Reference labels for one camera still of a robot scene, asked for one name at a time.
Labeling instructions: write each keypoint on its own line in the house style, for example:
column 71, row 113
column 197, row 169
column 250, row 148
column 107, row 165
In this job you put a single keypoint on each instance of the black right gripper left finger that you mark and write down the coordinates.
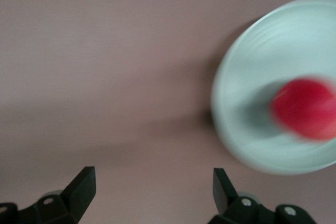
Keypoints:
column 76, row 195

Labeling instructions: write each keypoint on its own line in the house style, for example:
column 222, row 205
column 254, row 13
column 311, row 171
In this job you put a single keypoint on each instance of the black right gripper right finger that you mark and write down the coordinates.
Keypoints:
column 225, row 197

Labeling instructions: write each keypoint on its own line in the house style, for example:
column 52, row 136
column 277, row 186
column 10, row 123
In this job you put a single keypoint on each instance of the red pomegranate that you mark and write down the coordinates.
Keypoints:
column 304, row 108

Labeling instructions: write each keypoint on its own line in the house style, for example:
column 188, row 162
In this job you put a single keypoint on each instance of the light green plate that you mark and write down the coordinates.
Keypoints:
column 275, row 51

